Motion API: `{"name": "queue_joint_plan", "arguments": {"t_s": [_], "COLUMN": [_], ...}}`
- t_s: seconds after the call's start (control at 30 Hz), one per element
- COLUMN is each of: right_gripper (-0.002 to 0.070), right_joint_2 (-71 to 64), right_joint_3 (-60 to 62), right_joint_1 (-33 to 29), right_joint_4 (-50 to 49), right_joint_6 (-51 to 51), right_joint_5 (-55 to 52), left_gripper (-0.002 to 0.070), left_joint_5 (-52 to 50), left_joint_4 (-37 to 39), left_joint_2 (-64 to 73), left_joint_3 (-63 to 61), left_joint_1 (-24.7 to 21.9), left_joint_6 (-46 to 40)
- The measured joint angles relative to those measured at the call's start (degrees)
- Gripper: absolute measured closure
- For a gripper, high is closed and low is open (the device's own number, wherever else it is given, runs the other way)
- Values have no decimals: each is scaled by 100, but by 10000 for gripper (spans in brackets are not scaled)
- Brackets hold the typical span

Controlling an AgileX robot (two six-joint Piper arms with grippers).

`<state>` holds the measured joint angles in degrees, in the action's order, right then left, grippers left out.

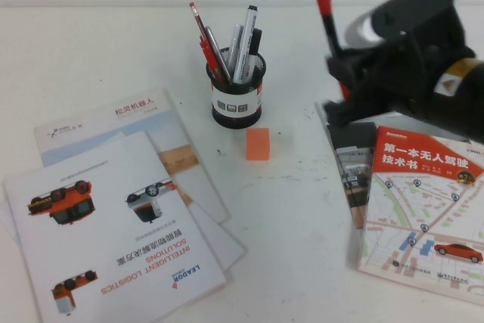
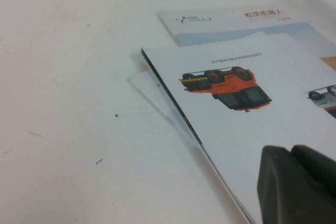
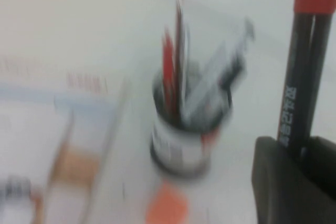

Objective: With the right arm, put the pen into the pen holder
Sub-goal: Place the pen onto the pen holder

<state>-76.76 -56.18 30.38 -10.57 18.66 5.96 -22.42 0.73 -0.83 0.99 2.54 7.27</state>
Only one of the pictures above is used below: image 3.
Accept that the black marker with red caps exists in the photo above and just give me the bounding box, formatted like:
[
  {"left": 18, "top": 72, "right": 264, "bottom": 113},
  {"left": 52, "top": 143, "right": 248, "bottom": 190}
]
[{"left": 276, "top": 0, "right": 336, "bottom": 157}]

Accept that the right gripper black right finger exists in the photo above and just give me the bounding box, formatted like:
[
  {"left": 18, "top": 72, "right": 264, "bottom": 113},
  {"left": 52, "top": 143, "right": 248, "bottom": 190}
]
[{"left": 299, "top": 135, "right": 336, "bottom": 224}]

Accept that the Agilex brochure with blue sky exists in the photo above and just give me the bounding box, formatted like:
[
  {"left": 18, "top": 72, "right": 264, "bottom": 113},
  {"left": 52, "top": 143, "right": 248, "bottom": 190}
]
[{"left": 0, "top": 52, "right": 132, "bottom": 224}]

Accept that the black mesh pen holder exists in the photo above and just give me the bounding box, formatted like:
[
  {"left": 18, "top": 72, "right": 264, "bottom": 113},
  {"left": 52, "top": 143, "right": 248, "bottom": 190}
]
[{"left": 149, "top": 68, "right": 235, "bottom": 180}]

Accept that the white Leador logistics brochure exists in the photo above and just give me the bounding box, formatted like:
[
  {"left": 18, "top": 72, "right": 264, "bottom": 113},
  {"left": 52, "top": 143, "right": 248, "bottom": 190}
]
[{"left": 0, "top": 100, "right": 74, "bottom": 224}]

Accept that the white marker with black cap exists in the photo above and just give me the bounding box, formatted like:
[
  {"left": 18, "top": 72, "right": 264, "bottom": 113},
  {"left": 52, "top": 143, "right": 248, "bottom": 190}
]
[{"left": 183, "top": 16, "right": 257, "bottom": 128}]

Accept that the red gel pen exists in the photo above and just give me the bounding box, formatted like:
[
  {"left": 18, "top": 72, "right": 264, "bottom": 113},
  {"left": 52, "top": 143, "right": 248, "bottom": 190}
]
[{"left": 162, "top": 25, "right": 178, "bottom": 115}]

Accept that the orange rectangular block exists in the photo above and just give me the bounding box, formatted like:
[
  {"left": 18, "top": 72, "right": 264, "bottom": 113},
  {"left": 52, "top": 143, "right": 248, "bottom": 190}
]
[{"left": 145, "top": 181, "right": 190, "bottom": 224}]

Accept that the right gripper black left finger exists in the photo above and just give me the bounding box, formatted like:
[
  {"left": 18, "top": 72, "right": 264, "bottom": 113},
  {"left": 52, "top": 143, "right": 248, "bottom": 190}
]
[{"left": 251, "top": 135, "right": 300, "bottom": 224}]

